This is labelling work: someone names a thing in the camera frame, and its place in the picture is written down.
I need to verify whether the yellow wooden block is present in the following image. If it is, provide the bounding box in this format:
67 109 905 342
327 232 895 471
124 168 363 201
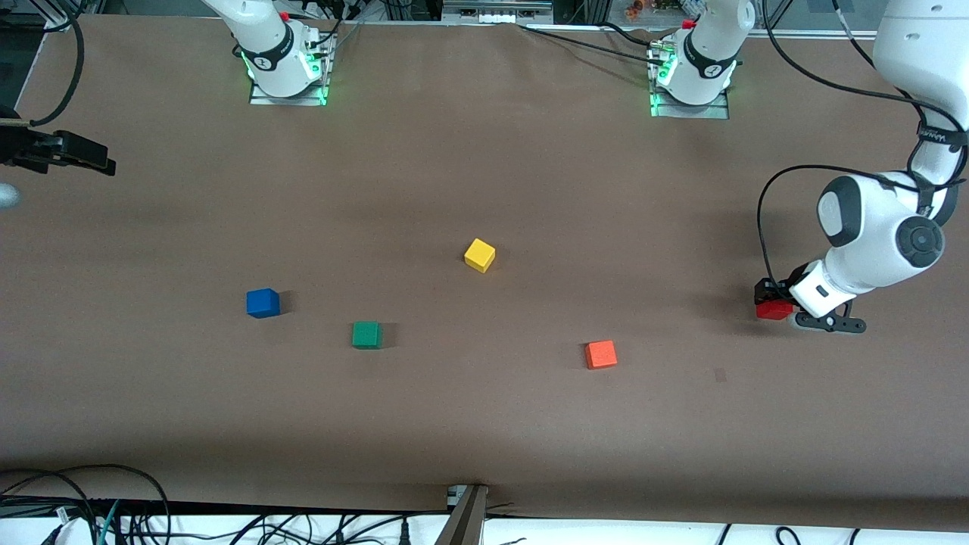
464 238 497 274

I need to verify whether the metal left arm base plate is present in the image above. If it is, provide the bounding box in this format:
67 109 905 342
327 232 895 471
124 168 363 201
649 45 731 120

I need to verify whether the black looped cable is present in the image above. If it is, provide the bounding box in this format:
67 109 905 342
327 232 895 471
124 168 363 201
0 463 173 545

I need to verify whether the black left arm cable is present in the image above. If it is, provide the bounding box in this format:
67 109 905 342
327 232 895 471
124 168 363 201
757 0 969 285

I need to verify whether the green cable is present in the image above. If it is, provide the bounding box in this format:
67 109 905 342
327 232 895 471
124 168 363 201
95 500 122 545

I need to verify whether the brown paper table cover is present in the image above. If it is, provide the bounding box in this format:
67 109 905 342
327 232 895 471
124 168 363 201
0 14 969 531

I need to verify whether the blue wooden block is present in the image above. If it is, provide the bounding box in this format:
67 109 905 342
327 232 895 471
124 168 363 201
246 288 281 319

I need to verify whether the black cable across table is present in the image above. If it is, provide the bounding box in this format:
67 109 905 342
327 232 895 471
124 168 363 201
519 23 667 61

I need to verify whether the white power strip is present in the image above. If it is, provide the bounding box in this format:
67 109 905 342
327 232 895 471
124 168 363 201
443 0 553 23

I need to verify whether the aluminium frame profile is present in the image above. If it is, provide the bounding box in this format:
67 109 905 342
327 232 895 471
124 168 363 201
34 0 84 33

